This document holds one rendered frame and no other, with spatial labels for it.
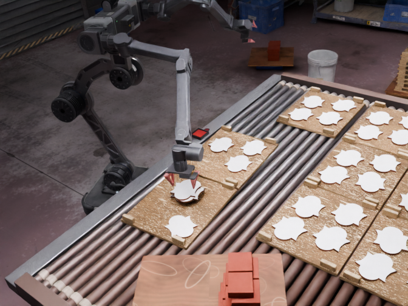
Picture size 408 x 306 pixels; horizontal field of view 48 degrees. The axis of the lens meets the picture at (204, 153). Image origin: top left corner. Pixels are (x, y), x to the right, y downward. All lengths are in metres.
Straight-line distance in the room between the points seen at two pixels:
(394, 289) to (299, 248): 0.36
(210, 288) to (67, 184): 2.55
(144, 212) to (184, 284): 0.54
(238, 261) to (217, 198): 0.78
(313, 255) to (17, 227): 2.45
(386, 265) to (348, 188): 0.45
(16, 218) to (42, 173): 0.55
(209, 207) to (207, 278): 0.49
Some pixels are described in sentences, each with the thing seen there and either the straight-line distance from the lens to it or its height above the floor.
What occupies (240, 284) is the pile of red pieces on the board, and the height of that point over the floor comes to 1.29.
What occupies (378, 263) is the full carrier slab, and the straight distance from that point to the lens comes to 1.84.
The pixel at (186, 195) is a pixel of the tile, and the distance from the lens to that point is 2.03.
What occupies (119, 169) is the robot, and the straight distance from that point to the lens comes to 3.25.
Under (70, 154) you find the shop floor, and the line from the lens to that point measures 4.33.
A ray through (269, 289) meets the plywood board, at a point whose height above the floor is 1.04.
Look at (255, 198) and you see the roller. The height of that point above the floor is 0.91.
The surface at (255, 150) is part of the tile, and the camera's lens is 2.34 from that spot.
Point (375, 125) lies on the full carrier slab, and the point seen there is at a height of 0.94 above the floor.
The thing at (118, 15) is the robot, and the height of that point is 1.51.
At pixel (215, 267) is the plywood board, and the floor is 1.04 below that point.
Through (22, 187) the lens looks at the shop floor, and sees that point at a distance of 4.10.
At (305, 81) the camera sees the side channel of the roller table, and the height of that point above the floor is 0.95.
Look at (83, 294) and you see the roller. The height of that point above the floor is 0.91.
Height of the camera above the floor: 2.28
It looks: 35 degrees down
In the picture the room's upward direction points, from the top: 6 degrees counter-clockwise
